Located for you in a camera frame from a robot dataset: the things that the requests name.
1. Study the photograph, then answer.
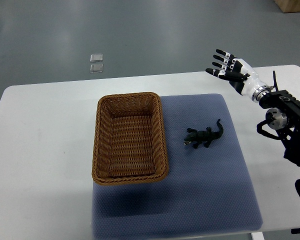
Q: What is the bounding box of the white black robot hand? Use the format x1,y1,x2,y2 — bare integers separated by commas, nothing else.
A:
205,49,271,103

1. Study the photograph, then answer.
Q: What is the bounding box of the dark toy crocodile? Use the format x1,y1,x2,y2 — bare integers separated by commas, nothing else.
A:
183,119,224,149

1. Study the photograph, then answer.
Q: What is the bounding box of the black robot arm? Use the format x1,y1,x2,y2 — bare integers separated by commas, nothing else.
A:
256,90,300,167

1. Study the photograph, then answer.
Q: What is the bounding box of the brown wicker basket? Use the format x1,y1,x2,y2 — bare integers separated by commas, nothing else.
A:
91,92,169,186

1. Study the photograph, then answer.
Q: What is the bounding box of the cardboard box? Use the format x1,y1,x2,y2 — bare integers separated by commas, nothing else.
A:
274,0,300,13

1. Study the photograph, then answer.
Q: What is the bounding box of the blue grey mat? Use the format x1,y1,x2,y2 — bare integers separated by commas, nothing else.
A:
91,93,263,240

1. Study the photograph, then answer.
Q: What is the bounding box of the upper clear floor plate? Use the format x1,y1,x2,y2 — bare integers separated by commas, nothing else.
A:
90,53,103,63

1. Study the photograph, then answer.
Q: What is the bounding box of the clear floor plate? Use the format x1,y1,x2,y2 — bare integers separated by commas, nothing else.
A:
90,63,104,73
90,53,103,63

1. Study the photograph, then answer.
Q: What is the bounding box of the lower clear floor plate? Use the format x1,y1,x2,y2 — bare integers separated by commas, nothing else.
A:
90,63,104,73

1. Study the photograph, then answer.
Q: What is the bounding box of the white table leg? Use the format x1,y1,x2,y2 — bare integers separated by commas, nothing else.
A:
250,232,265,240

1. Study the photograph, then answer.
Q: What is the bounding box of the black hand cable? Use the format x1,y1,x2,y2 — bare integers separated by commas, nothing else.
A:
269,70,280,93

